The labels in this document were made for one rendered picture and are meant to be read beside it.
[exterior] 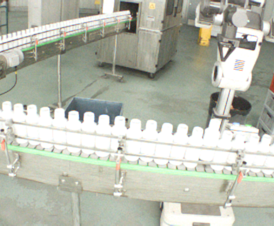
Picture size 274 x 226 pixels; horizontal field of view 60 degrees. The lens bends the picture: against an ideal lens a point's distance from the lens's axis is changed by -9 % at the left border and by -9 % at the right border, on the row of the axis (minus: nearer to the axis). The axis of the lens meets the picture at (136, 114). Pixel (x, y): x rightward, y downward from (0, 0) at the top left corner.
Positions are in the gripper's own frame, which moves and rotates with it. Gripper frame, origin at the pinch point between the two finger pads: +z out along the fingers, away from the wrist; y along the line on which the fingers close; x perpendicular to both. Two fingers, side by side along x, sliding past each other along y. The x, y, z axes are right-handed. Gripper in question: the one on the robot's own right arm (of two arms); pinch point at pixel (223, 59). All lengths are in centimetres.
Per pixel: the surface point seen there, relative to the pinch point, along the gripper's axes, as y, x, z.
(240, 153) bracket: 19.8, 9.4, 28.9
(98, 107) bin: -44, -55, 50
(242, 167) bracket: 25.0, 9.8, 31.4
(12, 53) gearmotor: -96, -141, 36
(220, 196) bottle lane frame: 19, 9, 52
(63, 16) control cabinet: -607, -267, 71
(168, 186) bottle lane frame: 19, -14, 49
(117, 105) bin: -44, -43, 46
